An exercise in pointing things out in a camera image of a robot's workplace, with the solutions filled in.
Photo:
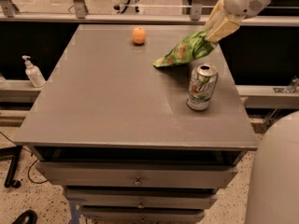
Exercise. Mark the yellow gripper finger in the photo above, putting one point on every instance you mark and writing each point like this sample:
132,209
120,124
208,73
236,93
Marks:
218,17
218,34

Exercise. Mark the green rice chip bag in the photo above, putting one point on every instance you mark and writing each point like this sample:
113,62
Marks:
190,48

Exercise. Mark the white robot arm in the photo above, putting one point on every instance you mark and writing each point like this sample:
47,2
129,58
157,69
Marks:
274,181

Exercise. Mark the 7up soda can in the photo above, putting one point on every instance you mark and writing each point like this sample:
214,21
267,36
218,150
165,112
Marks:
203,81

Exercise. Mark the orange fruit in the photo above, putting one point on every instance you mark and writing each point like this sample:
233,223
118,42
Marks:
139,36

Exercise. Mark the grey drawer cabinet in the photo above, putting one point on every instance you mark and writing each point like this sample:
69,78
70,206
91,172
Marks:
116,133

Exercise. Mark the white pump bottle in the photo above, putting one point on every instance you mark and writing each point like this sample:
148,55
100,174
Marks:
33,73

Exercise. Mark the metal window railing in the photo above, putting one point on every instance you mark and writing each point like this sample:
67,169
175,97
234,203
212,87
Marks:
133,11

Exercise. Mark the black chair leg with caster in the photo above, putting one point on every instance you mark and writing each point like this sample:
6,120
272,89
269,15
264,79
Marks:
13,153

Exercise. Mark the black shoe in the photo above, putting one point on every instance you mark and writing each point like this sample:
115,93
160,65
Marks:
27,217

